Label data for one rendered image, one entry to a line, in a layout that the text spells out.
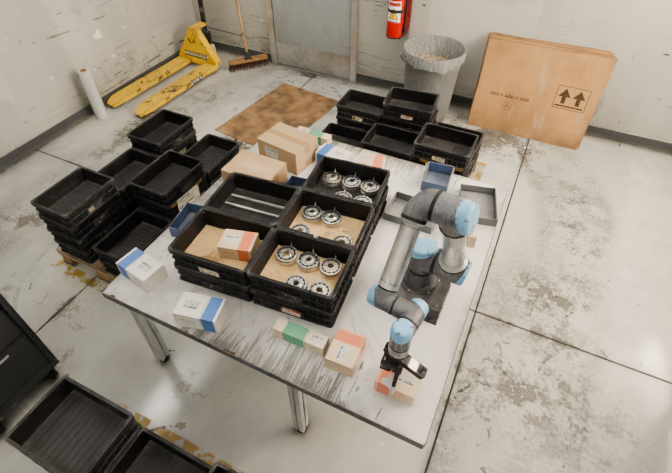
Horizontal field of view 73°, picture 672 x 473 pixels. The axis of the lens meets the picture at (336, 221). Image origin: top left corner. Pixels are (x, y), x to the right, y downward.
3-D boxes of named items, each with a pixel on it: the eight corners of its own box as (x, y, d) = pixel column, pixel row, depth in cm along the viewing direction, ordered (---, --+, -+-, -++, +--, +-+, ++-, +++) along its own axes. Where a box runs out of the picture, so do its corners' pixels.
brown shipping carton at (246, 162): (288, 184, 272) (286, 162, 260) (268, 206, 258) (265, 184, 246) (246, 170, 281) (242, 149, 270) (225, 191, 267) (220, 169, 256)
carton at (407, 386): (421, 379, 182) (424, 371, 177) (411, 406, 174) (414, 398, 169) (384, 363, 187) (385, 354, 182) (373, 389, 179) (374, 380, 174)
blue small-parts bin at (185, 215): (197, 242, 238) (194, 232, 233) (171, 236, 241) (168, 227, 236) (214, 216, 252) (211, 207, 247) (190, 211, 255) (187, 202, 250)
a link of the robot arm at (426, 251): (415, 250, 207) (417, 229, 197) (442, 262, 201) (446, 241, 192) (402, 267, 200) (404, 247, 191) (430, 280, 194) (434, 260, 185)
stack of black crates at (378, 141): (418, 169, 371) (423, 134, 347) (405, 191, 351) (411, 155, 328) (372, 156, 383) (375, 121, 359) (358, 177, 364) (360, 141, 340)
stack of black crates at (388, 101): (434, 142, 398) (443, 95, 365) (422, 163, 376) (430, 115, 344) (389, 130, 411) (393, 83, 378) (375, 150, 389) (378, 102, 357)
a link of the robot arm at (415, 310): (403, 289, 166) (389, 310, 160) (432, 302, 162) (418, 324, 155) (402, 301, 172) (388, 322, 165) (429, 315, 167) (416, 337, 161)
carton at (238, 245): (219, 257, 213) (216, 246, 208) (228, 239, 222) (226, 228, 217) (252, 262, 211) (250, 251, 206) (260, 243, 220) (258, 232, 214)
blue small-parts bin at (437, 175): (445, 196, 264) (447, 186, 259) (420, 190, 268) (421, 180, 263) (451, 175, 277) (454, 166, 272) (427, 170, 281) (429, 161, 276)
